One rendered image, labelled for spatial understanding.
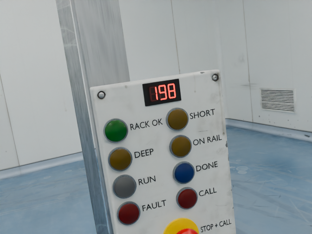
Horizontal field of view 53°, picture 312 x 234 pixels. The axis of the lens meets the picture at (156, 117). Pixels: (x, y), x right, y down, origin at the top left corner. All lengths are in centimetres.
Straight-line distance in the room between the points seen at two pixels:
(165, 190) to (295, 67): 369
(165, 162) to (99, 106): 11
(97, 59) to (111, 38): 3
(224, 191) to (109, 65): 24
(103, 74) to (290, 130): 389
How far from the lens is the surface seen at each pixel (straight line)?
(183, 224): 45
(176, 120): 40
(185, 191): 43
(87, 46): 44
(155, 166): 41
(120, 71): 44
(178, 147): 40
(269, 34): 430
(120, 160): 39
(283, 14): 415
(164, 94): 39
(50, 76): 414
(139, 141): 40
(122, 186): 40
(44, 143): 420
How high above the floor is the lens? 110
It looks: 10 degrees down
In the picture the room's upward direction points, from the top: 8 degrees counter-clockwise
